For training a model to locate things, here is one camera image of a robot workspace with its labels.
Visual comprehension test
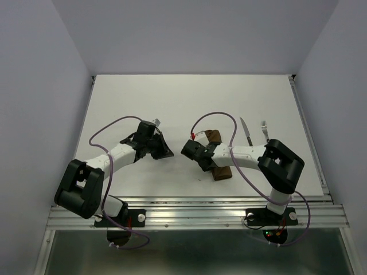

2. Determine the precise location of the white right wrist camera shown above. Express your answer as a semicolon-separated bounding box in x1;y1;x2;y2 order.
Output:
192;131;209;146

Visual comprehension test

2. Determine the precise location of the silver fork dark handle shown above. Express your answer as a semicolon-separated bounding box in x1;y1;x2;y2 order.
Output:
261;120;270;143

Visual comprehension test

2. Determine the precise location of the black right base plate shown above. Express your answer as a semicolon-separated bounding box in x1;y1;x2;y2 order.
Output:
244;207;298;227

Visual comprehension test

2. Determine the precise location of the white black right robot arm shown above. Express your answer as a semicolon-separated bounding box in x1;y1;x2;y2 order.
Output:
181;139;304;223

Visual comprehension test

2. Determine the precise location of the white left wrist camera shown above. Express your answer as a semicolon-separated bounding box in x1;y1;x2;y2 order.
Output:
151;119;161;127

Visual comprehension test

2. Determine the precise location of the aluminium rail frame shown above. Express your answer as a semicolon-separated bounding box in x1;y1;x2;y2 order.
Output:
34;73;359;275

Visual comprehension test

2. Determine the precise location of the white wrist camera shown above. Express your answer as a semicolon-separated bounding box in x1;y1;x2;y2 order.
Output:
151;119;161;127
192;131;209;146

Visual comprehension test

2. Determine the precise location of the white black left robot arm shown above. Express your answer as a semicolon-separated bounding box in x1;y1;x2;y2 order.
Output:
54;119;174;227

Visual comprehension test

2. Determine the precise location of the silver knife dark handle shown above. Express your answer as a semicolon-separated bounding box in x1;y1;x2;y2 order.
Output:
240;117;253;147

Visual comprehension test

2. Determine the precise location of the brown cloth napkin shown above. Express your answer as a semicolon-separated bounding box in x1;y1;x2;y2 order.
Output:
205;129;232;181

